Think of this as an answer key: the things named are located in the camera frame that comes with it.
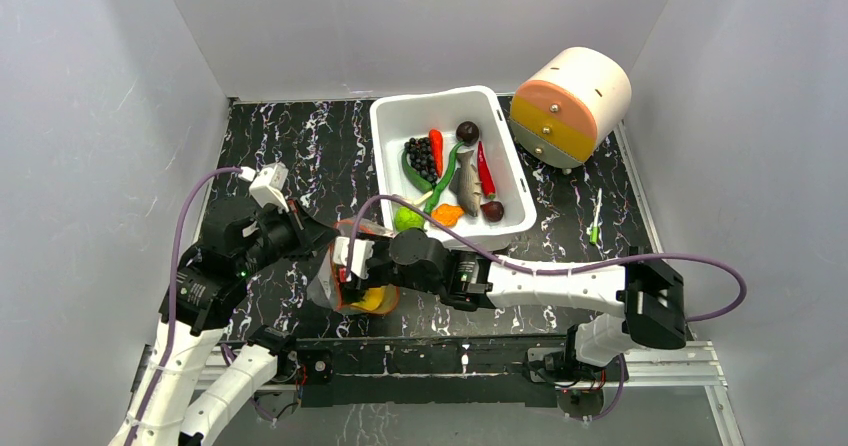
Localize red toy chili pepper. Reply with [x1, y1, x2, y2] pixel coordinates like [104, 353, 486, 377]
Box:
[477, 142, 496, 200]

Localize clear zip bag orange zipper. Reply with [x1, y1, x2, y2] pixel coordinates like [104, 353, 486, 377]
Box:
[307, 218, 399, 315]

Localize green toy bean pod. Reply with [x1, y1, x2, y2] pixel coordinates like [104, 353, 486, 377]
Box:
[423, 143, 463, 214]

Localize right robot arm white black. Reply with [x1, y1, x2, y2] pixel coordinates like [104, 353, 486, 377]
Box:
[329, 229, 687, 385]

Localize dark red toy fruit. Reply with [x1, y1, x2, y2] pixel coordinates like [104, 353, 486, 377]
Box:
[480, 200, 505, 223]

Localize white toy garlic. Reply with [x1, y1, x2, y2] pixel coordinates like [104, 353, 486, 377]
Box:
[395, 191, 433, 208]

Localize green white pen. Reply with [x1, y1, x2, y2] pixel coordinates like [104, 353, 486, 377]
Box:
[587, 188, 603, 245]

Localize white plastic bin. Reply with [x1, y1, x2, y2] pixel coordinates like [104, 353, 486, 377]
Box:
[370, 86, 537, 251]

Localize dark toy grapes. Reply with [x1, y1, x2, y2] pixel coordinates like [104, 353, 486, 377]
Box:
[401, 138, 442, 193]

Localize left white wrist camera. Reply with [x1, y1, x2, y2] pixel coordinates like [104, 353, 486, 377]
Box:
[238, 162, 289, 212]

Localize yellow toy banana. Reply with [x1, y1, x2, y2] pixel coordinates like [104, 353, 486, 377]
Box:
[350, 286, 385, 313]

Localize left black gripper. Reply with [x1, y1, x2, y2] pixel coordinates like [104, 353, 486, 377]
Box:
[238, 196, 342, 275]

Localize green toy lime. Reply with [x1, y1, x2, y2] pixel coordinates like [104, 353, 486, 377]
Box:
[393, 207, 426, 233]

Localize round pastel drawer cabinet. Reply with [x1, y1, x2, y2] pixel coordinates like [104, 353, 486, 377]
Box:
[509, 46, 632, 170]

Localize orange toy habanero pepper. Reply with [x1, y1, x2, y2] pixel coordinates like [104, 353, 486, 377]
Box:
[430, 204, 465, 228]

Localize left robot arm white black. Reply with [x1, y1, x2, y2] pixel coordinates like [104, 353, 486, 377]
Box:
[111, 197, 339, 445]

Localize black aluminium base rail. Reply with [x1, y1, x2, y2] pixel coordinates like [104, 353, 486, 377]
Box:
[132, 333, 727, 411]

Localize dark brown toy plum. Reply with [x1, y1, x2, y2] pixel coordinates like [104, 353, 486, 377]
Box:
[455, 121, 480, 147]

